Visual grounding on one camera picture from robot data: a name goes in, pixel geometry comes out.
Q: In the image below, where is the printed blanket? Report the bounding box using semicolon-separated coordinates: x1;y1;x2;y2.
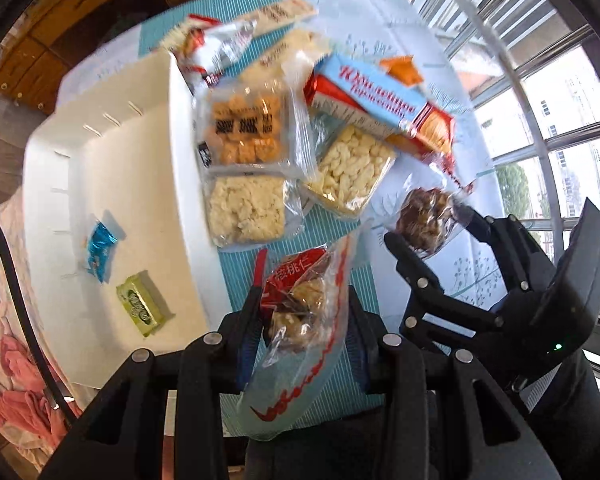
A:
0;190;96;451

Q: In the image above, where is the cream rice crisp packet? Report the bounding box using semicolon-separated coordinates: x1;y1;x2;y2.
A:
202;172;306;248

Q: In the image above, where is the teal and white tablecloth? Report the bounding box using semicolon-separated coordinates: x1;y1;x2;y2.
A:
60;0;506;436

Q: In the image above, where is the red and white snack bag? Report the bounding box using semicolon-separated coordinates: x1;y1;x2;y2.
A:
165;14;258;96

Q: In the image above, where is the pale blue bread packet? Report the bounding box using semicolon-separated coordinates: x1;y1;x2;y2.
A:
237;27;331;91

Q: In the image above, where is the blue candy wrapper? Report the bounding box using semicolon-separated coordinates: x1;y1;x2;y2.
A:
82;220;118;283

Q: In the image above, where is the black cable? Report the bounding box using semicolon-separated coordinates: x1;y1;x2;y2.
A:
0;200;81;421

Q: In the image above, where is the clear nut cluster packet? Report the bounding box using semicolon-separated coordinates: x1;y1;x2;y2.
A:
382;170;476;261

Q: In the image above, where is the clear walnut packet red label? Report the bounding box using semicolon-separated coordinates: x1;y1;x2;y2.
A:
237;232;356;441

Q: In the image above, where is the beige long snack packet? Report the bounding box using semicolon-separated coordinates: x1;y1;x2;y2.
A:
250;0;317;36

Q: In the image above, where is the white plastic bin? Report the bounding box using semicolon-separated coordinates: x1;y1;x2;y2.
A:
22;52;231;396

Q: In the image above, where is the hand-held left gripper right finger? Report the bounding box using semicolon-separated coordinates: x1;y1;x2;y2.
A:
347;285;563;480

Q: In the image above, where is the orange puff snack packet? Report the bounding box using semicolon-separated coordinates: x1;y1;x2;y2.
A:
195;82;318;181

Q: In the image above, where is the blue and red cookie package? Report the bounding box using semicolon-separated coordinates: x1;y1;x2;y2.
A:
304;52;456;161

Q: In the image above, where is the wooden cabinet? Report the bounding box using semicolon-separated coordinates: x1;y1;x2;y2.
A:
0;0;261;116

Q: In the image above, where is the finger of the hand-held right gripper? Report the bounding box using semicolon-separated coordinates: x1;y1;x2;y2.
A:
452;204;556;306
382;232;506;351

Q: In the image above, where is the green candy packet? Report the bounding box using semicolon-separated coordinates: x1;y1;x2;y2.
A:
116;271;176;338

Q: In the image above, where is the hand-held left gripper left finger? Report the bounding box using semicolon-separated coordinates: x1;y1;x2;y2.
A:
40;247;271;480

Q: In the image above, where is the white puffed snack packet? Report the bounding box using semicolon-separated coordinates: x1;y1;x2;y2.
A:
302;120;398;218

